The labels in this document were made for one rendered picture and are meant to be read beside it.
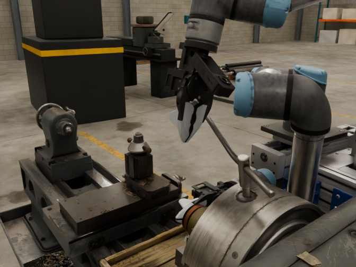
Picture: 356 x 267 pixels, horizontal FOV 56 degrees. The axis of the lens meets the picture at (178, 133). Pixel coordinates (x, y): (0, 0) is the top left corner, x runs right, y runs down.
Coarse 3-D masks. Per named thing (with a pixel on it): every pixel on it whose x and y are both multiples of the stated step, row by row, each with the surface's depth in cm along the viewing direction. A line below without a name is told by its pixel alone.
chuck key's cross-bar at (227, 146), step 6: (210, 120) 75; (210, 126) 74; (216, 126) 74; (216, 132) 72; (222, 138) 70; (222, 144) 69; (228, 144) 69; (228, 150) 67; (234, 156) 65; (246, 168) 61; (252, 174) 59; (258, 180) 57; (264, 186) 55; (270, 192) 53
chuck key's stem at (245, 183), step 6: (240, 156) 62; (246, 156) 61; (240, 162) 61; (246, 162) 61; (240, 168) 62; (240, 174) 62; (246, 174) 62; (240, 180) 63; (246, 180) 62; (246, 186) 63; (246, 192) 64; (246, 198) 64
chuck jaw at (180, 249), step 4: (192, 228) 77; (188, 236) 74; (176, 248) 69; (180, 248) 69; (184, 248) 69; (176, 252) 69; (180, 252) 68; (176, 256) 69; (180, 256) 68; (176, 260) 70; (180, 260) 68; (176, 264) 70; (180, 264) 69
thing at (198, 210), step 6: (198, 204) 85; (186, 210) 84; (192, 210) 83; (198, 210) 81; (204, 210) 81; (186, 216) 82; (192, 216) 81; (198, 216) 80; (186, 222) 82; (192, 222) 80; (186, 228) 83
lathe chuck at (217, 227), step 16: (224, 192) 67; (240, 192) 66; (256, 192) 66; (288, 192) 69; (208, 208) 65; (224, 208) 64; (240, 208) 62; (256, 208) 61; (208, 224) 63; (224, 224) 61; (240, 224) 60; (192, 240) 64; (208, 240) 61; (224, 240) 59; (192, 256) 63; (208, 256) 60; (224, 256) 58
